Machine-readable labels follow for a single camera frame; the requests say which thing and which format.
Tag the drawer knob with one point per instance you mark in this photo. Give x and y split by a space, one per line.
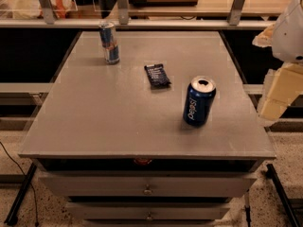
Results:
147 191
149 217

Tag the blue pepsi can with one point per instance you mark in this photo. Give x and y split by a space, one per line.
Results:
200 95

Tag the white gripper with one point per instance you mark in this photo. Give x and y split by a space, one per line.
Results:
290 37

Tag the black floor rail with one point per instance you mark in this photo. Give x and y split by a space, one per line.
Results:
293 207
25 182

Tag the left black floor rail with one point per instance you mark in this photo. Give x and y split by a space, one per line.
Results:
25 182

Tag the grey drawer cabinet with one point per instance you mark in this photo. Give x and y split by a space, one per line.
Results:
103 133

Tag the black snack bar wrapper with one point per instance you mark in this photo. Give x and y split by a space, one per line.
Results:
157 75

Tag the right metal bracket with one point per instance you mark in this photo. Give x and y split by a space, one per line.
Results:
234 15

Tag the orange white plastic bag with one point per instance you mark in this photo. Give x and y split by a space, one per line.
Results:
31 9

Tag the right black floor rail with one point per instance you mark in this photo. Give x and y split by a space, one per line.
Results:
293 207

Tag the lower drawer knob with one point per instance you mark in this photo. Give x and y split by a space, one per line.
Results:
149 217

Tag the metal bracket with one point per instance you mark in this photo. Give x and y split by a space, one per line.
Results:
234 15
123 14
48 12

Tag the upper drawer knob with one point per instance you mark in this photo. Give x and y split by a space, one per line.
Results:
147 191

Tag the middle metal bracket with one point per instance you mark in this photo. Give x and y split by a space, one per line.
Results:
123 14

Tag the red bull can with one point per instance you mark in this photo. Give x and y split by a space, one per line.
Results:
107 32

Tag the left metal bracket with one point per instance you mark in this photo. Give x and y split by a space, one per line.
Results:
48 12

